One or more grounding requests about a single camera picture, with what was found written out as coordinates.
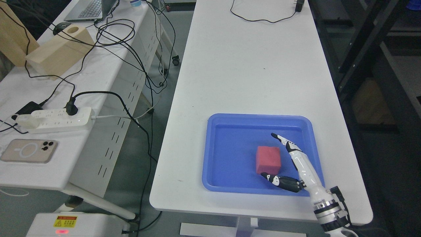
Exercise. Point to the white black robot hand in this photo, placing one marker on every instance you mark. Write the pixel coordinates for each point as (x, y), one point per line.
(308, 178)

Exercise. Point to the pink foam block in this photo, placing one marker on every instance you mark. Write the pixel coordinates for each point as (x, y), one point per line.
(268, 160)

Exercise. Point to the blue plastic tray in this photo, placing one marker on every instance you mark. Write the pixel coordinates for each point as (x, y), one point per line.
(231, 146)

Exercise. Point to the black metal right shelf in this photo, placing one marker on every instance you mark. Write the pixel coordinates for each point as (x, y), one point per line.
(372, 40)

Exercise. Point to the wooden block with hole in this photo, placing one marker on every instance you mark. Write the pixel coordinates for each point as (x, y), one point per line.
(61, 52)

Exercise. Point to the cardboard box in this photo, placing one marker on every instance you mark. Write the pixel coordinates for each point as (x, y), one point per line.
(369, 106)

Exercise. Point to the white desk with legs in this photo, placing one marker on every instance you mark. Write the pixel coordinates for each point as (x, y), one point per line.
(250, 57)

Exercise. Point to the white machine with warning label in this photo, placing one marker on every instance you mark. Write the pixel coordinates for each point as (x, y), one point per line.
(78, 224)

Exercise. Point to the white power strip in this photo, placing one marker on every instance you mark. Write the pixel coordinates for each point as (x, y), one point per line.
(56, 120)

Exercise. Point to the beige smartphone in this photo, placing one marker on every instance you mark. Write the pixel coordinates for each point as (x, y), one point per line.
(29, 151)

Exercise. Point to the grey laptop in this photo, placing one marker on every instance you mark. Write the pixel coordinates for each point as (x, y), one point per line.
(90, 10)

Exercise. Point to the black power adapter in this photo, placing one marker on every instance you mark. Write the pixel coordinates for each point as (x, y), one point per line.
(30, 107)

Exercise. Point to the black computer mouse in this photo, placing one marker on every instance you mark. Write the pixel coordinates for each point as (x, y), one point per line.
(60, 27)

